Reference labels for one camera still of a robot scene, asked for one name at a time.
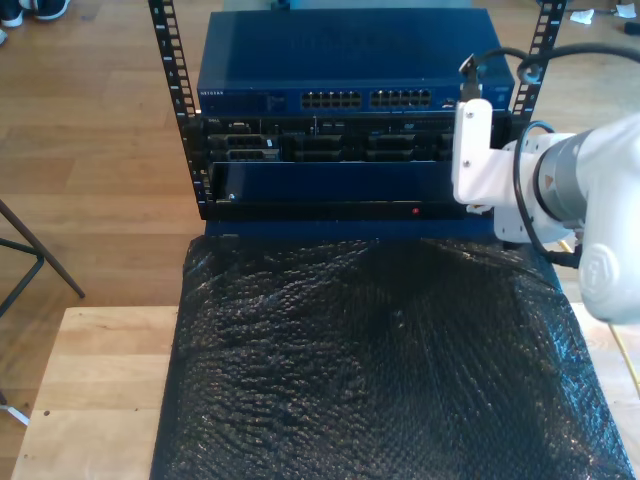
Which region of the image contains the blue Netgear network switch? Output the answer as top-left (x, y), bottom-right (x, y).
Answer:
top-left (196, 8), bottom-right (516, 117)

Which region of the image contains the blue base plate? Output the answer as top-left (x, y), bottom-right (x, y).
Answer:
top-left (203, 218), bottom-right (496, 240)

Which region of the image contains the black bubble wrap mat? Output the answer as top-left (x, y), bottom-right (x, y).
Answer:
top-left (149, 233), bottom-right (637, 480)

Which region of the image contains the dark blue shoe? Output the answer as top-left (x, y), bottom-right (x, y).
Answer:
top-left (33, 0), bottom-right (71, 22)

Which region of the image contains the white metal foot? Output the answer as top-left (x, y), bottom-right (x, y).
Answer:
top-left (0, 402), bottom-right (32, 428)

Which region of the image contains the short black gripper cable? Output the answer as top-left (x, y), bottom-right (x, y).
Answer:
top-left (513, 119), bottom-right (584, 267)

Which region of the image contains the yellow network cable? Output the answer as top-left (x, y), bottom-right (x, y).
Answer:
top-left (558, 239), bottom-right (640, 397)

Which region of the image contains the black panel with red light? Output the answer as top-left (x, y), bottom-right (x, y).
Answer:
top-left (199, 198), bottom-right (469, 222)

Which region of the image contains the blue rack shelf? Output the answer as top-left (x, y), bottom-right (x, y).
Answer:
top-left (208, 159), bottom-right (456, 205)

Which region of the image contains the black rack frame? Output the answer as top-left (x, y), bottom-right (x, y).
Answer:
top-left (147, 0), bottom-right (569, 222)

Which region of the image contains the black Dell server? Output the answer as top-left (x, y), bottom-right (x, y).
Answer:
top-left (182, 113), bottom-right (521, 164)

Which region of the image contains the black stool frame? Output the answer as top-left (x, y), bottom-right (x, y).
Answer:
top-left (0, 197), bottom-right (86, 321)

